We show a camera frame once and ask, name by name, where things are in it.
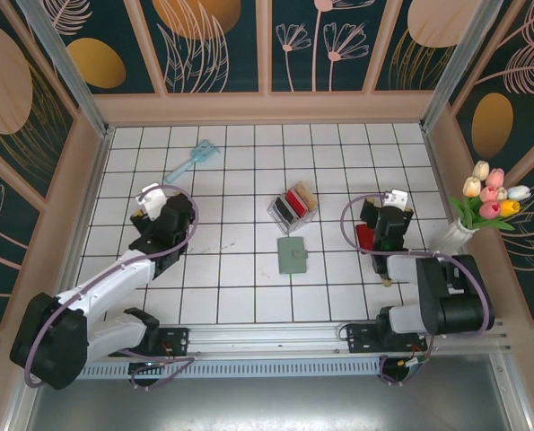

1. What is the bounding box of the clear acrylic card box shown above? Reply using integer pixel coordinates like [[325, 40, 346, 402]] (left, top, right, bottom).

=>
[[268, 180, 318, 237]]

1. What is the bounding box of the beige card stack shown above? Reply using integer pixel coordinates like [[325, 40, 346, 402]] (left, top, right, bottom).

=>
[[293, 180, 316, 211]]

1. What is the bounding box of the red card stack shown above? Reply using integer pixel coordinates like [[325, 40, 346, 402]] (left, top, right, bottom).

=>
[[285, 189, 307, 219]]

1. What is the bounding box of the black card stack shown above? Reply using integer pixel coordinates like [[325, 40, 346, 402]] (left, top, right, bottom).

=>
[[274, 197, 295, 224]]

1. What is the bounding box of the green card holder wallet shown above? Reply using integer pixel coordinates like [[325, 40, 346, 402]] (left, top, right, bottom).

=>
[[276, 235, 310, 277]]

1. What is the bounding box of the white ribbed vase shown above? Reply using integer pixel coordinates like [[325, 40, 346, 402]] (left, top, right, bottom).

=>
[[429, 218, 474, 257]]

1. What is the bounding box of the light blue toy rake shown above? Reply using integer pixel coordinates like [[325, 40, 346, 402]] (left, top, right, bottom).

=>
[[162, 139, 222, 185]]

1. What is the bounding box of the artificial tulip bouquet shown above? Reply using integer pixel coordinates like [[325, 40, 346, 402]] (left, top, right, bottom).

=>
[[449, 160, 532, 233]]

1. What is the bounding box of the grey metal shelf panel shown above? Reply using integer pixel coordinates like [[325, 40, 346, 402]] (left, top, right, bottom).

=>
[[23, 376, 530, 431]]

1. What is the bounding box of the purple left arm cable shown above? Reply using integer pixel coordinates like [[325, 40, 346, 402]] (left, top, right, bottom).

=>
[[23, 185, 199, 391]]

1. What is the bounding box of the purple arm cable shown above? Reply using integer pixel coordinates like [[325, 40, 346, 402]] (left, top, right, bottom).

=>
[[340, 193, 495, 387], [23, 185, 199, 391]]

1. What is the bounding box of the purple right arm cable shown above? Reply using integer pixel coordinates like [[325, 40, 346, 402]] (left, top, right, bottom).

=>
[[340, 193, 495, 387]]

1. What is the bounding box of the red toy shovel wooden handle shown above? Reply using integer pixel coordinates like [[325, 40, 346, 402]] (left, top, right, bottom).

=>
[[355, 223, 393, 289]]

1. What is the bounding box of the aluminium side rail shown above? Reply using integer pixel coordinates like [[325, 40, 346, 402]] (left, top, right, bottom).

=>
[[46, 128, 115, 327], [421, 128, 490, 320]]

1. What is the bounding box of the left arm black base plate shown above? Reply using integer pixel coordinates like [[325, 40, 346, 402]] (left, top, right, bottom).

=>
[[108, 326, 191, 359]]

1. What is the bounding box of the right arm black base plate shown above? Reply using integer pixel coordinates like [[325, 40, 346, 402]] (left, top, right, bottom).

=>
[[346, 323, 430, 356]]

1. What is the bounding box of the multicoloured base wire bundle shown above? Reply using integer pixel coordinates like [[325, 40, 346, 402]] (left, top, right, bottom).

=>
[[396, 343, 431, 374]]

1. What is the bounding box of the aluminium mounting rail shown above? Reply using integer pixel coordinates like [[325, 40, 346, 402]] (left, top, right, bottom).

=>
[[22, 317, 514, 360]]

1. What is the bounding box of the aluminium corner post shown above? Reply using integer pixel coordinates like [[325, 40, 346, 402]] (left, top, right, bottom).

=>
[[418, 0, 506, 132], [17, 0, 115, 139]]

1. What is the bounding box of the slotted grey cable duct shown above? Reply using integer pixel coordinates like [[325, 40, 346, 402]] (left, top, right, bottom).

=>
[[39, 356, 384, 381]]

